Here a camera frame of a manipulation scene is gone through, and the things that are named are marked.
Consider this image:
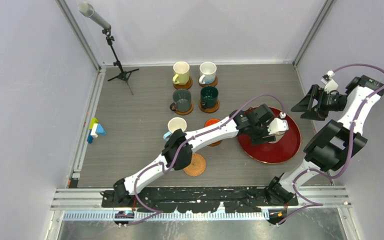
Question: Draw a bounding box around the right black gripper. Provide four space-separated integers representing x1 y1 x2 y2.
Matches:
291 84 348 121

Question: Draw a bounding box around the red round tray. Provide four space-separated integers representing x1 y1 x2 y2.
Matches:
230 107 301 164

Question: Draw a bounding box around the brown wooden coaster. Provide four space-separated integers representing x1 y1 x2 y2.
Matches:
173 77 193 90
209 140 222 147
199 99 220 114
169 100 194 116
198 76 218 88

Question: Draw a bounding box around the orange mug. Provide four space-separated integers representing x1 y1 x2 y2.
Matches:
204 118 221 128

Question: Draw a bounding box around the dark green mug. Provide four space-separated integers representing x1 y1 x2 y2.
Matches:
200 86 219 108

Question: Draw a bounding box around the woven rattan coaster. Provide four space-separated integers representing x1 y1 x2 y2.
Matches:
183 153 207 177

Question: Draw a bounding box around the white mug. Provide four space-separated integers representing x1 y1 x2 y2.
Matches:
198 61 217 85

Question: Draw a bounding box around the dark grey mug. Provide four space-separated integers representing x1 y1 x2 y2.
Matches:
169 89 192 113

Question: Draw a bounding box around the pale yellow mug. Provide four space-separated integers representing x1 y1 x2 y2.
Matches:
172 61 190 85

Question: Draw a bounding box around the cream mug black rim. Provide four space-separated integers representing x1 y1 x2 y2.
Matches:
268 132 286 144

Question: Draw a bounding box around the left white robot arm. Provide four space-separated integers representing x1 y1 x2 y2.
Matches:
113 104 288 207

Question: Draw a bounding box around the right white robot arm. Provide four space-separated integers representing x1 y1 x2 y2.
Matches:
265 75 384 205

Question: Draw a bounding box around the coloured toy brick stack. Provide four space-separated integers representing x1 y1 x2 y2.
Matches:
86 117 107 144

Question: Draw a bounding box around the grey microphone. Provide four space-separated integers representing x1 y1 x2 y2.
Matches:
78 1 111 31

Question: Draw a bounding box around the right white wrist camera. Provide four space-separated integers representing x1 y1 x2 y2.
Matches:
320 70 339 94

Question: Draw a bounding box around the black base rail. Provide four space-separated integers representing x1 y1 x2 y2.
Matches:
100 186 286 214

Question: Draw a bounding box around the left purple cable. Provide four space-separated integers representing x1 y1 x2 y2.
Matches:
132 93 286 227

